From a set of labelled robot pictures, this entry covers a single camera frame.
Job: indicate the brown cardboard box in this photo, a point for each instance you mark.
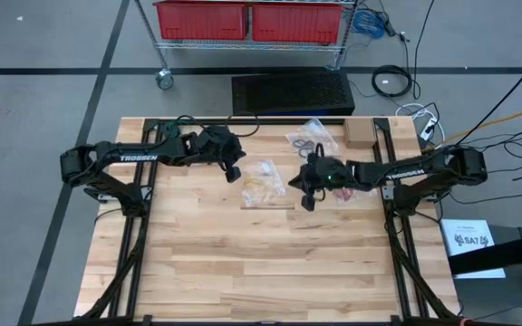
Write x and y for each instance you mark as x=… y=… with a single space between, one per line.
x=359 y=132

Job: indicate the black beam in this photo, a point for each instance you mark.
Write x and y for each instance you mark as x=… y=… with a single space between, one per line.
x=505 y=251

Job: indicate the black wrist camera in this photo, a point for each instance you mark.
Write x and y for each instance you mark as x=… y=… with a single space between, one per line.
x=233 y=174
x=308 y=202

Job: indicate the yellow rubber band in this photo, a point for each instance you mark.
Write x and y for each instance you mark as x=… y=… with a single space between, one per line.
x=254 y=181

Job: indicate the white power strip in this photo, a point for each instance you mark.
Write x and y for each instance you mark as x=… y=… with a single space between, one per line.
x=428 y=129

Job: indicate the black tray with blue items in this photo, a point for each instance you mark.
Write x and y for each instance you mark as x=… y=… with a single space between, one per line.
x=265 y=121

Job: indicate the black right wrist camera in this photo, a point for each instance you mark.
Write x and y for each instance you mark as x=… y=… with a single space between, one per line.
x=308 y=202

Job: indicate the white SA7 paper sign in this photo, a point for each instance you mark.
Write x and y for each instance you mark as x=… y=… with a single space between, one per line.
x=469 y=253

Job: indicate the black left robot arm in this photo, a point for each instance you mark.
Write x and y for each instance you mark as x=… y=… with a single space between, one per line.
x=120 y=163

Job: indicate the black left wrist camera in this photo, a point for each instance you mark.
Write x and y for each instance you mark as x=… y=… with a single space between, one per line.
x=233 y=174

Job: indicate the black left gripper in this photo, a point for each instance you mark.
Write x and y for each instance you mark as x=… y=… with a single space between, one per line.
x=213 y=145

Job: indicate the black perforated floor platform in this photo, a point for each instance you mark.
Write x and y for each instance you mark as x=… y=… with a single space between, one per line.
x=290 y=93

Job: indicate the dark purple rubber band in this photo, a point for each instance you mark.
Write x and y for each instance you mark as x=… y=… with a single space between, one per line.
x=304 y=146

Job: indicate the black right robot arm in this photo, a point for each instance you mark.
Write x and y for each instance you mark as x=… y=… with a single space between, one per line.
x=424 y=174

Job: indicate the red plastic storage bin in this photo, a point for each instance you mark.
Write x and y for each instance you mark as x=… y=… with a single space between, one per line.
x=297 y=22
x=202 y=20

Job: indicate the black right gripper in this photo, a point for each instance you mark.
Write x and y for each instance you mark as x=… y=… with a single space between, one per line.
x=326 y=174

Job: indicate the clear plastic zip bag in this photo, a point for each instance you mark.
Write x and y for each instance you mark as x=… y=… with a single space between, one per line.
x=263 y=183
x=356 y=194
x=313 y=136

